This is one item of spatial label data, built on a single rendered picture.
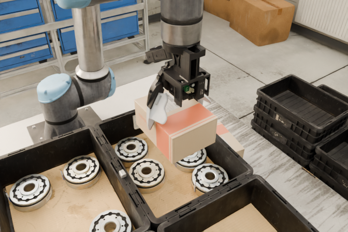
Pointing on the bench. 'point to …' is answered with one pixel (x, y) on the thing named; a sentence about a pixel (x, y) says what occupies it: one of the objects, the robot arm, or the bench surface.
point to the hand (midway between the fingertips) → (174, 115)
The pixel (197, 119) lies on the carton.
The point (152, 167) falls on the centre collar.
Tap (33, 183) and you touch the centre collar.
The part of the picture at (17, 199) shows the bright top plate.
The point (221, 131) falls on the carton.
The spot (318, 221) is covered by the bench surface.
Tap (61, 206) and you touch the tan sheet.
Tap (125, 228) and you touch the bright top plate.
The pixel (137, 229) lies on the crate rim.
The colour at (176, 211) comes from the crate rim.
